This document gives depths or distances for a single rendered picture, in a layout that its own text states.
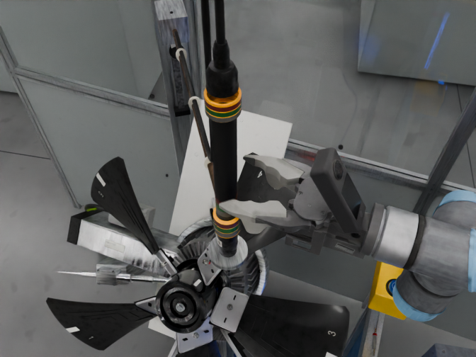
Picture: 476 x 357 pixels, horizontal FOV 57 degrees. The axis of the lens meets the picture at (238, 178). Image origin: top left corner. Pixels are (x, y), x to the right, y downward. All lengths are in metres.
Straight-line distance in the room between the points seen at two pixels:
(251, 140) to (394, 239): 0.63
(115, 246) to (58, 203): 1.64
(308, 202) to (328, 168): 0.08
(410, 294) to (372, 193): 0.99
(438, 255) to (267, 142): 0.64
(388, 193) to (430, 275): 1.03
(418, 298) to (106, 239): 0.81
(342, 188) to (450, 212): 0.26
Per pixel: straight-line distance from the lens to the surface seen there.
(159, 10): 1.16
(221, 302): 1.03
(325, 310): 1.04
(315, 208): 0.59
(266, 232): 0.90
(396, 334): 2.39
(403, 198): 1.65
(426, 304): 0.69
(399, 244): 0.59
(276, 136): 1.13
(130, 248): 1.20
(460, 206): 0.78
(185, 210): 1.23
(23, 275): 2.64
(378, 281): 1.23
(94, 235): 1.25
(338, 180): 0.54
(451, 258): 0.60
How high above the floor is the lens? 2.13
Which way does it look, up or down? 51 degrees down
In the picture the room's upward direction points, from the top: straight up
